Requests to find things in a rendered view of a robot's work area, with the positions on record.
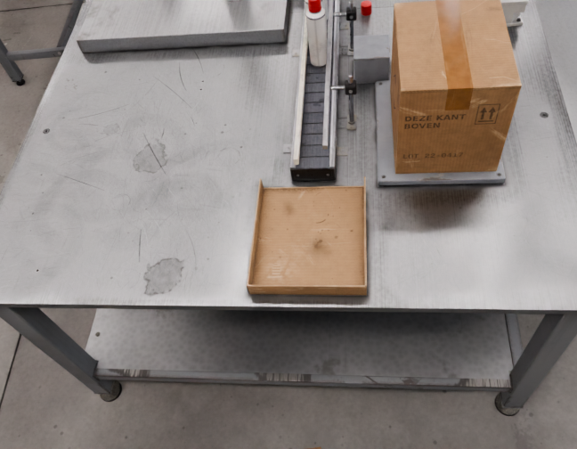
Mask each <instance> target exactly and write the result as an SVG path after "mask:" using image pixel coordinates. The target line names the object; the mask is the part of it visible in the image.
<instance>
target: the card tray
mask: <svg viewBox="0 0 577 449"><path fill-rule="evenodd" d="M247 288H248V292H249V294H258V295H364V296H367V256H366V177H364V186H320V187H268V188H264V187H263V183H262V179H260V180H259V187H258V194H257V202H256V216H255V223H254V231H253V238H252V245H251V252H250V259H249V267H248V280H247Z"/></svg>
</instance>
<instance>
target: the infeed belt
mask: <svg viewBox="0 0 577 449"><path fill-rule="evenodd" d="M334 20H335V17H333V26H332V49H331V72H330V85H331V86H332V70H333V45H334ZM325 78H326V66H324V67H322V68H315V67H314V66H313V65H312V64H311V60H310V51H309V43H308V48H307V60H306V72H305V95H304V107H303V118H302V131H301V143H300V154H299V165H296V169H329V145H330V120H331V95H332V91H330V95H329V140H328V149H327V150H323V149H322V137H323V118H324V98H325Z"/></svg>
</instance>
